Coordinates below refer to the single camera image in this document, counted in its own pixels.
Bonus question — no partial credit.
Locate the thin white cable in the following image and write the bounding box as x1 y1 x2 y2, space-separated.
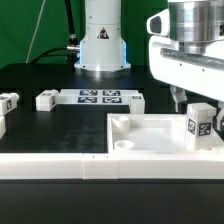
25 0 48 64

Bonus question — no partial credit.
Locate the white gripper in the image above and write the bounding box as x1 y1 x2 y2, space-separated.
147 9 224 132

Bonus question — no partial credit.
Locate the white square table top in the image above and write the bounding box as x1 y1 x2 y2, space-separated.
107 114 224 154

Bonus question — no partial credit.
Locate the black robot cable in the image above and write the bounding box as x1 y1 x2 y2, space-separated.
29 0 81 64

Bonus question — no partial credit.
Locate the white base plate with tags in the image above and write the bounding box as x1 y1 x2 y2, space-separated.
58 89 142 105

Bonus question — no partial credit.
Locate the white obstacle fence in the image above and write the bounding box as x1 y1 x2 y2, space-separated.
0 151 224 179

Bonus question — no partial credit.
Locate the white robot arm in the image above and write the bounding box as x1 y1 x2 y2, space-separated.
74 0 224 131

